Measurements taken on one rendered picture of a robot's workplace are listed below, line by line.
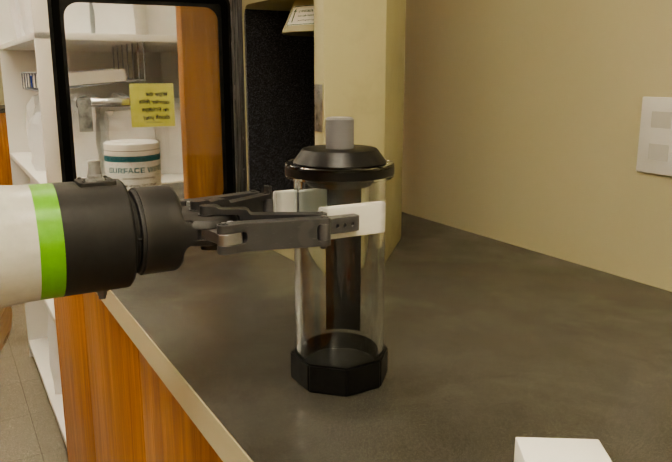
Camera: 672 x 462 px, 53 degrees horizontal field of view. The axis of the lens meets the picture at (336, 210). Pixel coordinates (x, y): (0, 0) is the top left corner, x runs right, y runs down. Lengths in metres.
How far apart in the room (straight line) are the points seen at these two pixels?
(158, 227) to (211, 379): 0.22
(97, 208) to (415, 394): 0.35
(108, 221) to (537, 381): 0.45
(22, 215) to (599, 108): 0.90
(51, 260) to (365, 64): 0.63
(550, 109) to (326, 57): 0.44
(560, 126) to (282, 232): 0.75
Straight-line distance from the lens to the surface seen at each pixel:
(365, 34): 1.04
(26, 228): 0.54
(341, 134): 0.64
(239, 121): 1.28
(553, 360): 0.80
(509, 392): 0.71
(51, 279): 0.55
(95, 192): 0.56
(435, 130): 1.47
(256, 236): 0.56
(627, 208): 1.15
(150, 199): 0.57
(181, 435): 0.91
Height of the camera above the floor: 1.25
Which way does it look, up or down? 12 degrees down
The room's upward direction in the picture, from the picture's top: straight up
